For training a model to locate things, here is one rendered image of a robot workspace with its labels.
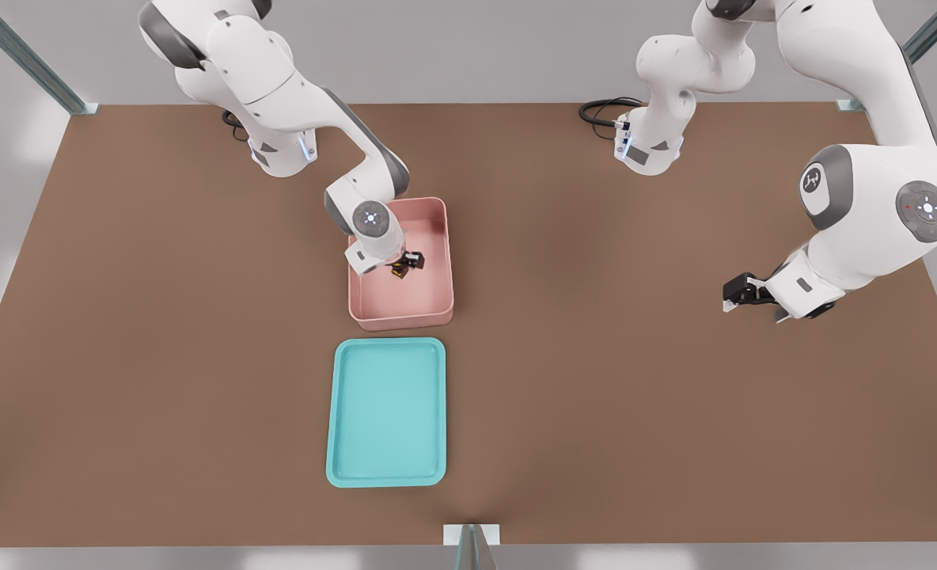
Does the pink rectangular box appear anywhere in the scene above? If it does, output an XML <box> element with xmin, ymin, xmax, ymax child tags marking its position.
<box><xmin>347</xmin><ymin>197</ymin><xmax>455</xmax><ymax>332</ymax></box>

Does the pale blue-green tray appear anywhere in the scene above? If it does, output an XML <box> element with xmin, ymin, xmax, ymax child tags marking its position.
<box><xmin>325</xmin><ymin>337</ymin><xmax>447</xmax><ymax>488</ymax></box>

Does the silver frame post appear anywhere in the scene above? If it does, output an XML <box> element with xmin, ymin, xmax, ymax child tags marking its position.
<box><xmin>836</xmin><ymin>0</ymin><xmax>937</xmax><ymax>113</ymax></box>
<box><xmin>443</xmin><ymin>523</ymin><xmax>501</xmax><ymax>570</ymax></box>
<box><xmin>0</xmin><ymin>0</ymin><xmax>100</xmax><ymax>116</ymax></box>

